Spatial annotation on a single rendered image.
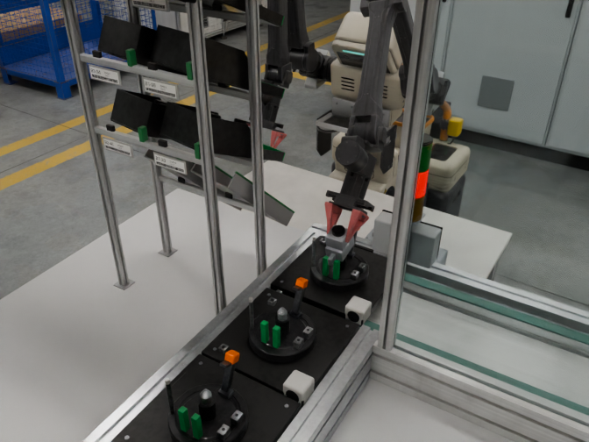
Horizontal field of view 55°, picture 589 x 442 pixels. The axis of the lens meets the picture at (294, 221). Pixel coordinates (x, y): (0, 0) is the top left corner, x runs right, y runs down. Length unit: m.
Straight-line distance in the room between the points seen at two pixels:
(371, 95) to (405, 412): 0.70
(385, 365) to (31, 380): 0.76
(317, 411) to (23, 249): 2.58
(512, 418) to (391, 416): 0.23
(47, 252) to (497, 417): 2.65
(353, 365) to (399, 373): 0.11
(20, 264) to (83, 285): 1.74
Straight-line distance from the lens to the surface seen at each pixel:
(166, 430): 1.08
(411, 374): 1.23
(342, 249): 1.29
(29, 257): 3.37
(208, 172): 1.14
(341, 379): 1.15
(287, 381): 1.10
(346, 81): 2.03
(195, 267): 1.60
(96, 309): 1.52
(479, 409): 1.23
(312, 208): 1.84
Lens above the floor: 1.81
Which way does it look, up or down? 33 degrees down
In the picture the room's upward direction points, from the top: straight up
